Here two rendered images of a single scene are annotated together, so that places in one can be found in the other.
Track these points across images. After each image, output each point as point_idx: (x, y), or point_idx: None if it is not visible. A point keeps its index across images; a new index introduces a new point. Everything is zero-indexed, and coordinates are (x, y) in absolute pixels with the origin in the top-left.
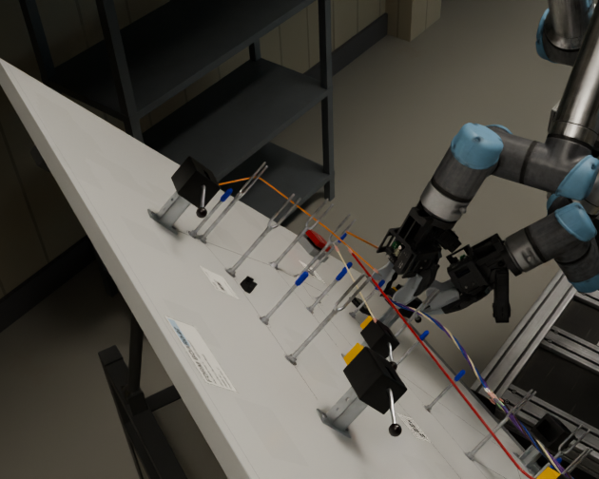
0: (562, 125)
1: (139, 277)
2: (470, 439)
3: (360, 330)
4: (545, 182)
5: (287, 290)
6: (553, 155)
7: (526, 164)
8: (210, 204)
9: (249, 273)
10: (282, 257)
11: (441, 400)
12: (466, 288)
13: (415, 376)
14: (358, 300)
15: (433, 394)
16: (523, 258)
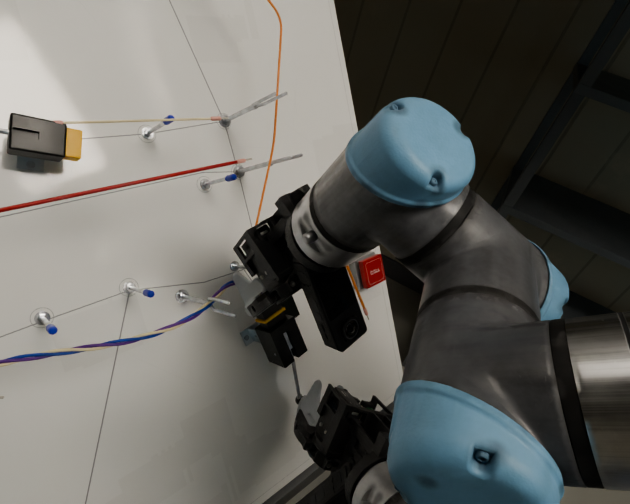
0: (600, 318)
1: None
2: (25, 415)
3: (201, 263)
4: (408, 358)
5: (170, 109)
6: (483, 333)
7: (439, 297)
8: (289, 69)
9: (141, 25)
10: (230, 117)
11: (126, 395)
12: (319, 425)
13: (155, 350)
14: (288, 303)
15: (127, 376)
16: (364, 494)
